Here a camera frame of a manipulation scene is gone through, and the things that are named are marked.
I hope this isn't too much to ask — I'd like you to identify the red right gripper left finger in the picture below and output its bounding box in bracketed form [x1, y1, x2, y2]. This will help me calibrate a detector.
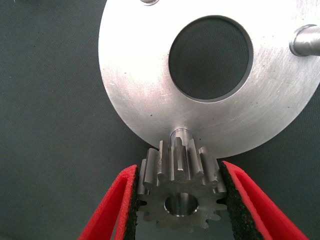
[77, 163, 140, 240]

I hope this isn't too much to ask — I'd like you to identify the dark table cloth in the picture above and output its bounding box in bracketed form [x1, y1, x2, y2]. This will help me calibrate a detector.
[0, 0, 320, 240]

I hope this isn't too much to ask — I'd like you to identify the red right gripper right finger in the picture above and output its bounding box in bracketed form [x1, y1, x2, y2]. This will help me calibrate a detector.
[217, 160, 310, 240]

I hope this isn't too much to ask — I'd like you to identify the small steel planetary gear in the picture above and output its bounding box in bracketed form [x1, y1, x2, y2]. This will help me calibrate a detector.
[135, 136, 229, 234]

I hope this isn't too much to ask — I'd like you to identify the round metal carrier plate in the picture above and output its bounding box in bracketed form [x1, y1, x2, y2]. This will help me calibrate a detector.
[97, 0, 320, 161]

